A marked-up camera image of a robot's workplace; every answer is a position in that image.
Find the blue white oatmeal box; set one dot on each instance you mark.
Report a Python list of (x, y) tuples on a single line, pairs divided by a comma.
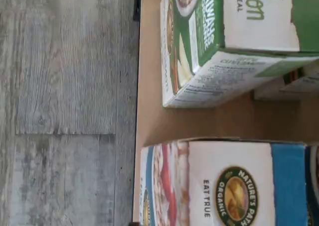
[(236, 161)]

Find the wooden shelf board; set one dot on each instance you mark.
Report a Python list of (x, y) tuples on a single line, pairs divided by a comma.
[(199, 121)]

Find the green white oatmeal box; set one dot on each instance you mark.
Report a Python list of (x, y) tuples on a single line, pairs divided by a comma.
[(299, 89), (211, 36)]

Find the black metal shelving rack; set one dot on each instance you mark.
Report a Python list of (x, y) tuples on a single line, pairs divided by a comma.
[(137, 2)]

